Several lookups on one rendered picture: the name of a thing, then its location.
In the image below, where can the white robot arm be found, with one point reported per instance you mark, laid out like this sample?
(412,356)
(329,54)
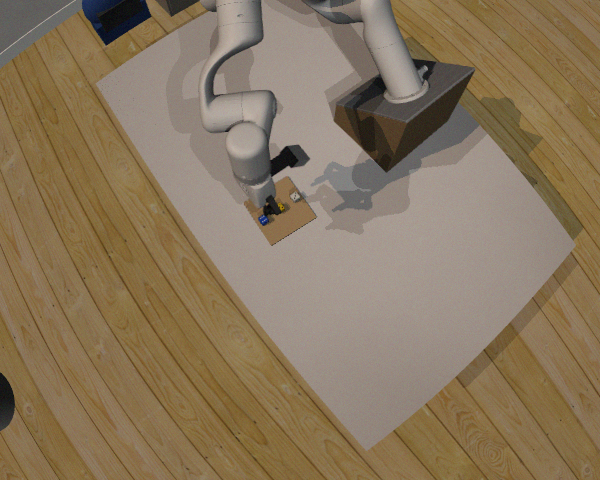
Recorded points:
(248,116)

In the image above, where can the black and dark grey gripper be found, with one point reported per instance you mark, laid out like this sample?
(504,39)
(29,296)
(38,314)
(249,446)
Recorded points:
(261,193)

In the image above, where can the tan mat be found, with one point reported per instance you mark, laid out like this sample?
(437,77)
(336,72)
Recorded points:
(294,217)

